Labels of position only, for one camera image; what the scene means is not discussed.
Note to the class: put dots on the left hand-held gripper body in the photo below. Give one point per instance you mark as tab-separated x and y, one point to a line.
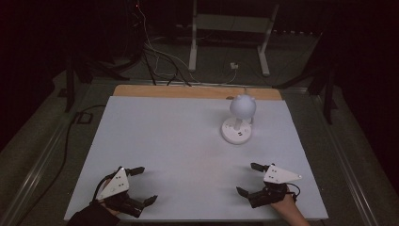
116	185

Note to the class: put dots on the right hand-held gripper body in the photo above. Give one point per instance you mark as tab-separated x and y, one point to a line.
279	175

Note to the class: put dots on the white round globe desk lamp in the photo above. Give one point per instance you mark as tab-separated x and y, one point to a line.
240	119

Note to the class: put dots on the person's left hand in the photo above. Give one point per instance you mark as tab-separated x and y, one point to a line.
110	209

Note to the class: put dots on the person's right hand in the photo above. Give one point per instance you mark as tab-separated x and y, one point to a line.
287	205

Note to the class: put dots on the white table cover sheet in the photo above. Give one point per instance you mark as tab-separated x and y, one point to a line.
175	157

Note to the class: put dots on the black square floor plate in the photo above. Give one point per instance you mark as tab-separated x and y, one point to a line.
84	118

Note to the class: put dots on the wooden table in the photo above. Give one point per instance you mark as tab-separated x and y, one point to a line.
188	92

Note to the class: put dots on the black tripod stand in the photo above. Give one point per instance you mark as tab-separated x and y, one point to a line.
323	84
84	72

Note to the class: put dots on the white plug adapter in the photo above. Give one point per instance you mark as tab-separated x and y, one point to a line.
234	66

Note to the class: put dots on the white metal stand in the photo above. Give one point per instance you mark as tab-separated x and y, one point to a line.
229	23

